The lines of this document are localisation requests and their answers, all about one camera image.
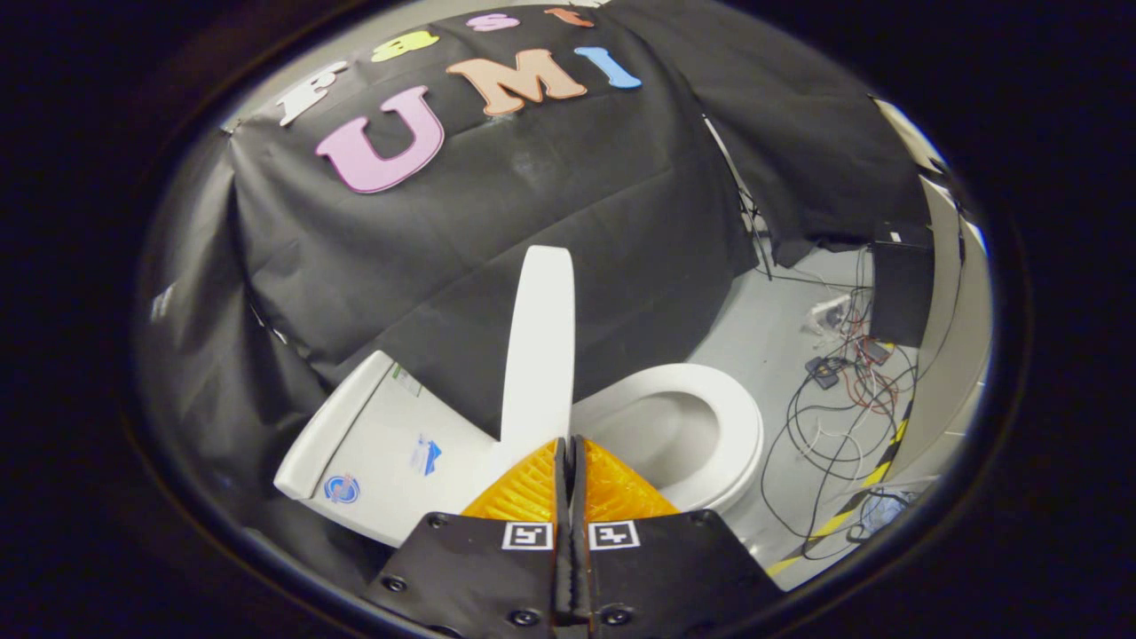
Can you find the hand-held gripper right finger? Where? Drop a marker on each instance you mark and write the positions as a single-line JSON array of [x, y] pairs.
[[666, 568]]

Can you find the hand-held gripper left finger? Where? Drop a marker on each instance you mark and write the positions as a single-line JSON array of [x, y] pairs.
[[479, 568]]

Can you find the white toilet lid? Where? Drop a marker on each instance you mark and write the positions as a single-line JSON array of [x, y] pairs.
[[540, 355]]

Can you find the white toilet bowl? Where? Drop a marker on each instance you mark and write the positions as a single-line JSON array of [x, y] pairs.
[[657, 435]]

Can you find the yellow black striped floor tape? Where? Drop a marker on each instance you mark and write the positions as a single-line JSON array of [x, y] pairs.
[[874, 475]]

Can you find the black backdrop cloth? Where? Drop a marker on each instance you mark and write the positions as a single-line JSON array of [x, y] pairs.
[[532, 231]]

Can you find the black equipment box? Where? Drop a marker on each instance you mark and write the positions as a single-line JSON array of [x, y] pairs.
[[901, 293]]

